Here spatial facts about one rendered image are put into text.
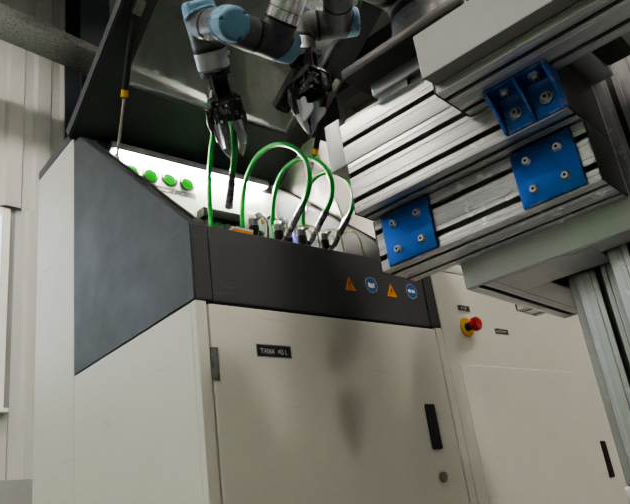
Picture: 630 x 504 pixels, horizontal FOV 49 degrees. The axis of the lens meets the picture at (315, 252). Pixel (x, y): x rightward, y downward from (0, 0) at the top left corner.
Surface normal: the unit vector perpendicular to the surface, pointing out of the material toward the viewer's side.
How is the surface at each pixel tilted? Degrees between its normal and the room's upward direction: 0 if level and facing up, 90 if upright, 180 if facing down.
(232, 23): 125
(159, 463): 90
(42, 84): 90
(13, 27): 180
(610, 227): 90
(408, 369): 90
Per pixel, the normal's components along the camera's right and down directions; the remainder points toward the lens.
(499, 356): 0.62, -0.37
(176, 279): -0.77, -0.15
